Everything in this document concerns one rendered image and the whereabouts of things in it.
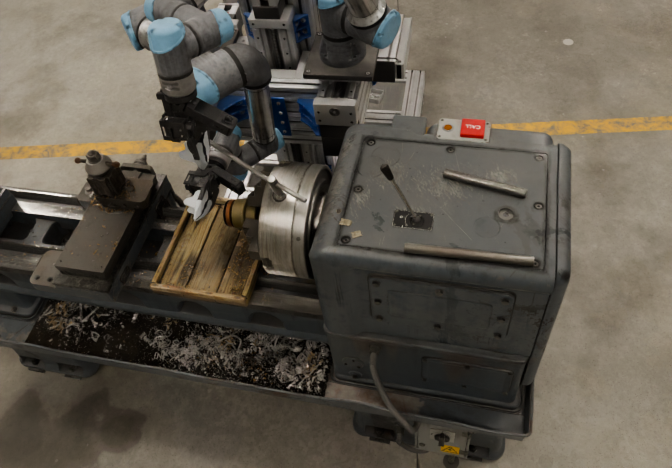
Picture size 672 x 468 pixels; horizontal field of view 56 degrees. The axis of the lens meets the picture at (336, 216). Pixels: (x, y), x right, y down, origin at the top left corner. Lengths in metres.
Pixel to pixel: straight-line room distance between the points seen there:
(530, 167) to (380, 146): 0.38
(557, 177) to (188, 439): 1.77
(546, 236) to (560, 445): 1.28
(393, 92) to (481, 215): 1.96
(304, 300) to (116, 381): 1.28
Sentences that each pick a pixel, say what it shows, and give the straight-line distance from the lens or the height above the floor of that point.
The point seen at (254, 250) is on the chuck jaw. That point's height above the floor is 1.10.
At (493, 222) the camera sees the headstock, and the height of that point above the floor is 1.25.
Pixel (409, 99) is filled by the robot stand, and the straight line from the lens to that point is 3.32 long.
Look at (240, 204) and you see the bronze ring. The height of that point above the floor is 1.12.
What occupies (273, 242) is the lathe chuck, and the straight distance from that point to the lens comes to 1.61.
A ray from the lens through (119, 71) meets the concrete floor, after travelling 4.33.
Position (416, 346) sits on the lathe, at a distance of 1.76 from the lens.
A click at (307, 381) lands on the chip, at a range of 2.07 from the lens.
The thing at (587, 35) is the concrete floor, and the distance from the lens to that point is 4.19.
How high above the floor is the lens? 2.44
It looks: 52 degrees down
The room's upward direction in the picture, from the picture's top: 9 degrees counter-clockwise
